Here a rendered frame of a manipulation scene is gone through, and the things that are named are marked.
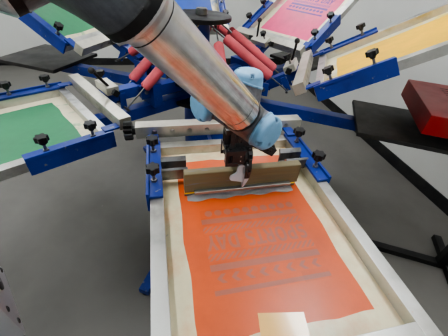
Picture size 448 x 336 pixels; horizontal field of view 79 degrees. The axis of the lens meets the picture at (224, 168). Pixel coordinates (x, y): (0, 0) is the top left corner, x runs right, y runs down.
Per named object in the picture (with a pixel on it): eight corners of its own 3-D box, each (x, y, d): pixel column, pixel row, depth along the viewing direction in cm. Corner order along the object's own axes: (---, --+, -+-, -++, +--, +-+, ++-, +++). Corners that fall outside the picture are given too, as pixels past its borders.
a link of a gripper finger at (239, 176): (227, 187, 86) (228, 162, 82) (245, 186, 87) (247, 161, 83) (229, 193, 84) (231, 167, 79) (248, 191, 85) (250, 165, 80)
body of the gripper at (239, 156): (220, 154, 84) (222, 119, 77) (246, 152, 86) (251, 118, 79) (225, 169, 79) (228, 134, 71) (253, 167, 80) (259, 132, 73)
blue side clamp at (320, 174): (325, 191, 95) (332, 177, 91) (313, 193, 94) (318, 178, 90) (291, 144, 118) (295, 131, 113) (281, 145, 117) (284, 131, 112)
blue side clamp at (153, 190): (165, 209, 84) (163, 193, 79) (148, 211, 83) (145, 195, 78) (161, 153, 106) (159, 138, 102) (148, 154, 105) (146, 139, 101)
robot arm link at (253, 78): (224, 68, 65) (250, 63, 70) (222, 109, 72) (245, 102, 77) (246, 79, 61) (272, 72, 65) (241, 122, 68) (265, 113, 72)
